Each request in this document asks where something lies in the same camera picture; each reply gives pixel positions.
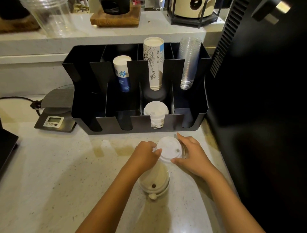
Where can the person's left hand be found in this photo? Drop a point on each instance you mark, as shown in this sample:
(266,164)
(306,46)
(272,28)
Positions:
(143,157)

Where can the person's right hand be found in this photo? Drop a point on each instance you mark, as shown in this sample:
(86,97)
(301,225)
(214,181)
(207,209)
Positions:
(195,158)

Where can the person's left fingers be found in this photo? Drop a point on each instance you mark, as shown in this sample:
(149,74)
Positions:
(153,150)

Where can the person's right thumb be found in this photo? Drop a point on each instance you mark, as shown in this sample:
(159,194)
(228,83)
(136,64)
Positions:
(179,162)

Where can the white plastic cup lid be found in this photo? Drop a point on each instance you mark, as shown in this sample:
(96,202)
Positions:
(169,148)

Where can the person's right forearm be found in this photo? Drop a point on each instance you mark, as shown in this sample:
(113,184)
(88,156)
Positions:
(230,204)

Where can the person's left forearm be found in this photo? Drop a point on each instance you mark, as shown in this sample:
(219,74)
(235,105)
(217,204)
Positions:
(112,201)

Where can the stack of white lids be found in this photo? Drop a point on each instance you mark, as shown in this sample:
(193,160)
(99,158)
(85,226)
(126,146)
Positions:
(156,112)

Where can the black cup organizer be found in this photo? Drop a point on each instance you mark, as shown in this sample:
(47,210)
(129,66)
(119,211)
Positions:
(120,105)

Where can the stack of blue print cups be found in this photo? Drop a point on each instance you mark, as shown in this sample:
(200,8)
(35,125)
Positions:
(121,69)

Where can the stack of tall white cups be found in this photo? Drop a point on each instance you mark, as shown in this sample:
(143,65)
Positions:
(154,62)

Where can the large black appliance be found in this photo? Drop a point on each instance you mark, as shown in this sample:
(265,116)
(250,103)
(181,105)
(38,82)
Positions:
(259,108)

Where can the stack of clear plastic cups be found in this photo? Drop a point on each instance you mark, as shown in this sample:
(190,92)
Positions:
(189,60)

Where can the grey digital scale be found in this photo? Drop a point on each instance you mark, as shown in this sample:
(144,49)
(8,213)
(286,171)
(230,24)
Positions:
(57,112)

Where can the black metal stand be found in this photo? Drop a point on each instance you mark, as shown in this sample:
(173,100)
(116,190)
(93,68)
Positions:
(194,21)

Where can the wooden base block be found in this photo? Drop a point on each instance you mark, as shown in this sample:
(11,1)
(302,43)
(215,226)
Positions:
(115,20)

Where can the cream ceramic pot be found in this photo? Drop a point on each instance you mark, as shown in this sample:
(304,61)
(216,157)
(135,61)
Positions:
(194,8)

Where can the black flat device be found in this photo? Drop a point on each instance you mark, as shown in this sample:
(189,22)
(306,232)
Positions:
(6,146)

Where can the black vessel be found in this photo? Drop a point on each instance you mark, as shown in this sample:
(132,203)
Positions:
(115,6)

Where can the wide clear plastic cups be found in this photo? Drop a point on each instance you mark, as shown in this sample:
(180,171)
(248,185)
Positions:
(51,16)

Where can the brown wooden board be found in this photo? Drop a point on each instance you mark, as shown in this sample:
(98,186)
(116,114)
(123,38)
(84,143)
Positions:
(18,26)

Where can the dark round vessel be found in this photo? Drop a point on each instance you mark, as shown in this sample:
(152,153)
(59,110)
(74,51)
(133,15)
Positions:
(13,8)

